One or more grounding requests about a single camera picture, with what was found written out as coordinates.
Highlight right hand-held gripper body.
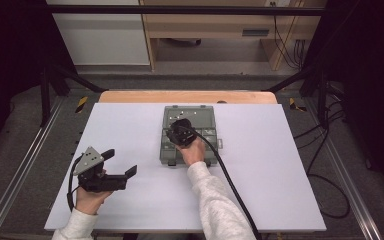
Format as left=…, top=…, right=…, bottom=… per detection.
left=165, top=118, right=198, bottom=148

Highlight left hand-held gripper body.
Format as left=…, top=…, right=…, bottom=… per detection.
left=73, top=146, right=129, bottom=193

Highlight group of small metal screws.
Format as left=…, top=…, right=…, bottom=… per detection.
left=164, top=105, right=216, bottom=143

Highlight grey plastic compartment box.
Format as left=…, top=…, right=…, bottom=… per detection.
left=159, top=105, right=224, bottom=168

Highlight person's left hand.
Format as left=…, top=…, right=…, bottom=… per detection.
left=75, top=188, right=114, bottom=215

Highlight person's right hand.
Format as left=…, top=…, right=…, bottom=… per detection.
left=176, top=138, right=207, bottom=167

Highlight wooden table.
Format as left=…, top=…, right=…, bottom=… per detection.
left=98, top=89, right=278, bottom=105

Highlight black metal stand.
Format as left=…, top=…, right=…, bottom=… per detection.
left=263, top=63, right=330, bottom=128
left=39, top=63, right=109, bottom=128

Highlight wooden desk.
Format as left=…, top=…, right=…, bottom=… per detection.
left=139, top=0, right=328, bottom=72

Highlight white cabinet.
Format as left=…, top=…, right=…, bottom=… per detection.
left=46, top=0, right=151, bottom=66

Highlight dark curtain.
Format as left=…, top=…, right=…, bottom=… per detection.
left=304, top=0, right=384, bottom=196
left=0, top=0, right=78, bottom=161

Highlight left hand-held gripper black cable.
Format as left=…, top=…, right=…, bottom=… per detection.
left=66, top=156, right=83, bottom=213

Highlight hand-held gripper black cable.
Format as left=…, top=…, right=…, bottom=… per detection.
left=66, top=156, right=83, bottom=213
left=179, top=124, right=264, bottom=240

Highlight yellow-handled tool left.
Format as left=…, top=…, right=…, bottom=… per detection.
left=75, top=95, right=90, bottom=114

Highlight yellow-handled tool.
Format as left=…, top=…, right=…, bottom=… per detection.
left=75, top=95, right=90, bottom=114
left=288, top=97, right=308, bottom=113

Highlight right hand-held gripper black cable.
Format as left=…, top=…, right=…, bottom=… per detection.
left=179, top=124, right=264, bottom=240

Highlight aluminium floor rail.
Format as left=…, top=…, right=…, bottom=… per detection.
left=0, top=96, right=65, bottom=240
left=304, top=98, right=384, bottom=240

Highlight yellow-handled tool right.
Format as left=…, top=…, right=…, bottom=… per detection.
left=288, top=97, right=308, bottom=113

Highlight black horizontal frame bar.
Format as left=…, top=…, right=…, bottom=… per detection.
left=46, top=4, right=328, bottom=16

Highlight black floor cables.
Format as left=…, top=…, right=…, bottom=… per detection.
left=293, top=99, right=346, bottom=151

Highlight black hanging wall cables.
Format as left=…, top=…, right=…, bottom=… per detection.
left=270, top=1, right=306, bottom=71

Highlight looped black floor cable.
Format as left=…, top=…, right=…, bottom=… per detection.
left=305, top=126, right=352, bottom=220

